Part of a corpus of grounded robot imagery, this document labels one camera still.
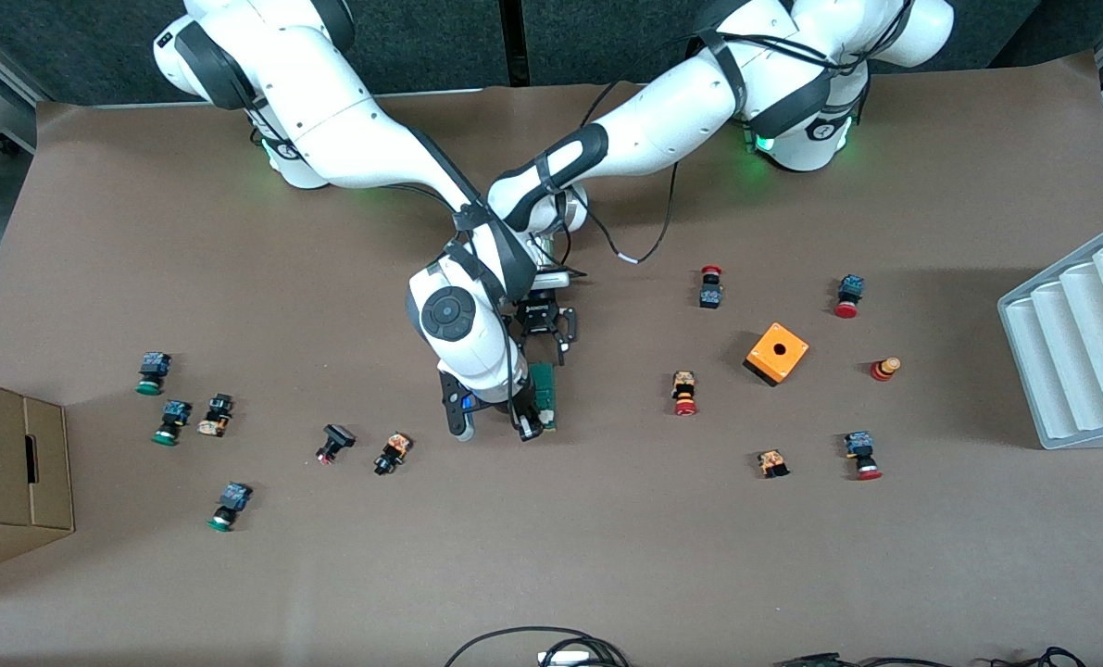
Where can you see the red mushroom button blue block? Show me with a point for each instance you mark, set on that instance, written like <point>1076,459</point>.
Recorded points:
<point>861,455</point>
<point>848,295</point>

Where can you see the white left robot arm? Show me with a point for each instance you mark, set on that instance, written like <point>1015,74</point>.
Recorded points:
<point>662,120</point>

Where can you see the orange button enclosure box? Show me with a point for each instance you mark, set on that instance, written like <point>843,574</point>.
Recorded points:
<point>776,353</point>

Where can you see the black switch with beige block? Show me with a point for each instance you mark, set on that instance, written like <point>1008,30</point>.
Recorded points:
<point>215,415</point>

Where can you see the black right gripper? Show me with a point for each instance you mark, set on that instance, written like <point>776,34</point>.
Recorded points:
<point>525,424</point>

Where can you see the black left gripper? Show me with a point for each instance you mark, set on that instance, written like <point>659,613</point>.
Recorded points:
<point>539,319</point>

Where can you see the orange black contact block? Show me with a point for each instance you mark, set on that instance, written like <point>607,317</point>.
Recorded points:
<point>772,462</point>

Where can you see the black selector switch orange block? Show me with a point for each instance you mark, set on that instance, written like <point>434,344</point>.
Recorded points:
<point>392,453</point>

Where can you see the brown cardboard box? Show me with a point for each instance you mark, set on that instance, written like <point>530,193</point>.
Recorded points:
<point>14,472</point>

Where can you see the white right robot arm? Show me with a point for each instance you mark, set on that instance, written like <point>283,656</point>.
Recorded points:
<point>357,139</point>

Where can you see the red mushroom button orange block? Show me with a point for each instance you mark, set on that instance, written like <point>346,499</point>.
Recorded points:
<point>684,393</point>

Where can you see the green push button blue block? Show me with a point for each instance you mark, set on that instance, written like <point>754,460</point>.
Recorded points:
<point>172,421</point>
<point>229,506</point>
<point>151,372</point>

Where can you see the grey ridged plastic tray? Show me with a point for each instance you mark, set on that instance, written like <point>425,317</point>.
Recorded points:
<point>1070,352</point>

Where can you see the red yellow button head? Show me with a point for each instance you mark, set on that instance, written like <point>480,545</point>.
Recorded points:
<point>884,369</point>

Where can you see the brown paper table cover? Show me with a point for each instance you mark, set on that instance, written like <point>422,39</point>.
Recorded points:
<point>236,278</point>

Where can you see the black square push button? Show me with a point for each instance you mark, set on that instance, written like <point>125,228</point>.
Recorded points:
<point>333,443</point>

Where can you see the red button black block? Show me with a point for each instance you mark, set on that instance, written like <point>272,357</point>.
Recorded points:
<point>710,289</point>

